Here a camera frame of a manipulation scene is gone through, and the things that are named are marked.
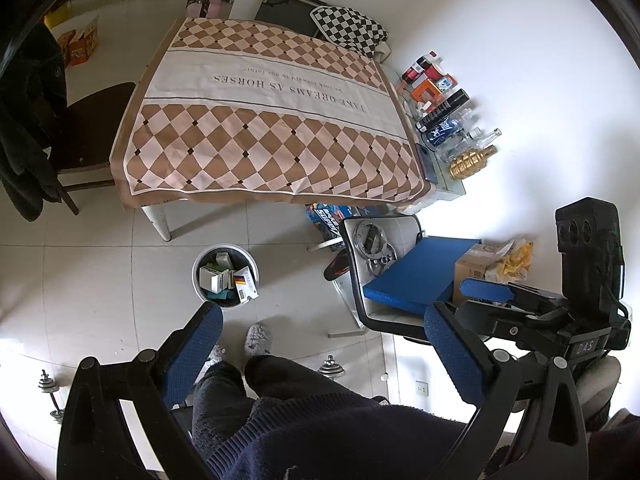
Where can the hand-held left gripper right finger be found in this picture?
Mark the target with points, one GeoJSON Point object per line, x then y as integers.
{"type": "Point", "coordinates": [452, 350]}

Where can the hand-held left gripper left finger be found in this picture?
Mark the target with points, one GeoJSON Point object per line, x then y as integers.
{"type": "Point", "coordinates": [195, 355]}

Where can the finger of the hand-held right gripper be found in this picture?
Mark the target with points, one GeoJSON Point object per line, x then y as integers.
{"type": "Point", "coordinates": [482, 290]}
{"type": "Point", "coordinates": [525, 332]}

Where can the round white trash bin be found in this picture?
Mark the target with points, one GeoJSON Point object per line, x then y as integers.
{"type": "Point", "coordinates": [200, 287]}

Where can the white box with striped flag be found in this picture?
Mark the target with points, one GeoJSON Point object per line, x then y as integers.
{"type": "Point", "coordinates": [245, 285]}

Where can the person's right forearm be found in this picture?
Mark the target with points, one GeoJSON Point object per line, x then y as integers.
{"type": "Point", "coordinates": [600, 385]}

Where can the grey fuzzy slipper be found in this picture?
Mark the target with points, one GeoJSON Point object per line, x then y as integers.
{"type": "Point", "coordinates": [216, 352]}
{"type": "Point", "coordinates": [259, 340]}

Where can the cardboard box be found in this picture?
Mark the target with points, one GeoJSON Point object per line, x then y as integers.
{"type": "Point", "coordinates": [470, 270]}

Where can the yellow plastic bag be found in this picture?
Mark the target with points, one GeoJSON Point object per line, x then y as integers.
{"type": "Point", "coordinates": [517, 262]}

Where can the blue foam board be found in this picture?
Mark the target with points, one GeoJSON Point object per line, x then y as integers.
{"type": "Point", "coordinates": [420, 275]}

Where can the white chair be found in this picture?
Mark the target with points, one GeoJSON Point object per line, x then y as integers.
{"type": "Point", "coordinates": [410, 237]}

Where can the metal rings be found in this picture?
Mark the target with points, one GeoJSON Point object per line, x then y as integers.
{"type": "Point", "coordinates": [372, 240]}

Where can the metal dumbbell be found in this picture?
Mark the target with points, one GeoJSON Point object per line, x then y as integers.
{"type": "Point", "coordinates": [331, 366]}
{"type": "Point", "coordinates": [50, 392]}

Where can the gold grenade-shaped bottle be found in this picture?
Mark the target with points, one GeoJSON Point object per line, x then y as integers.
{"type": "Point", "coordinates": [467, 162]}

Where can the dark blue flat box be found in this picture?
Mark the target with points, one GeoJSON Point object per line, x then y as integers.
{"type": "Point", "coordinates": [426, 162]}

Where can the person's dark clothed body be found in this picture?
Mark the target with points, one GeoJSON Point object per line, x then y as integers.
{"type": "Point", "coordinates": [325, 420]}

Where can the clear glass bottle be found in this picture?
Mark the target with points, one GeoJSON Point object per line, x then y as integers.
{"type": "Point", "coordinates": [477, 139]}

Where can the blue labelled clear bottle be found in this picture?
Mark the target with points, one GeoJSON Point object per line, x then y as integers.
{"type": "Point", "coordinates": [445, 132]}

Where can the blue printed box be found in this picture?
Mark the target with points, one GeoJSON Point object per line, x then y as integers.
{"type": "Point", "coordinates": [332, 217]}

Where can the black tube bottle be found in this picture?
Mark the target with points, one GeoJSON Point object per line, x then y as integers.
{"type": "Point", "coordinates": [445, 107]}

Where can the orange box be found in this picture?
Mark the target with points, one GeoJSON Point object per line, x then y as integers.
{"type": "Point", "coordinates": [425, 91]}

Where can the small blue box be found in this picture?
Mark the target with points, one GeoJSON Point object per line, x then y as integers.
{"type": "Point", "coordinates": [445, 83]}

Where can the red and black can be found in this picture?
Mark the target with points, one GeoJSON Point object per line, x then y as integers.
{"type": "Point", "coordinates": [415, 72]}

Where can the brown checkered tablecloth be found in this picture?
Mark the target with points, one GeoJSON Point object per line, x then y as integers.
{"type": "Point", "coordinates": [270, 125]}

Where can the dark wooden chair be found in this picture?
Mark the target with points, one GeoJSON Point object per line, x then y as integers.
{"type": "Point", "coordinates": [95, 125]}

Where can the black jacket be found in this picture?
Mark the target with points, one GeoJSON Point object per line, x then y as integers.
{"type": "Point", "coordinates": [27, 125]}

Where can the black white checkered cushion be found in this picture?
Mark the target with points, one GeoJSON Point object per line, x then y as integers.
{"type": "Point", "coordinates": [350, 30]}

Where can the orange cartons on floor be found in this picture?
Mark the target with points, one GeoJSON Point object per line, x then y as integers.
{"type": "Point", "coordinates": [80, 45]}

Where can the pink case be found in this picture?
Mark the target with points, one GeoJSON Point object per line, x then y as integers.
{"type": "Point", "coordinates": [202, 5]}

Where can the white wall socket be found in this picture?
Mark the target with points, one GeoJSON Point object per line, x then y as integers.
{"type": "Point", "coordinates": [422, 389]}

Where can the white table frame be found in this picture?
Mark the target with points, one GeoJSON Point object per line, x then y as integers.
{"type": "Point", "coordinates": [157, 220]}

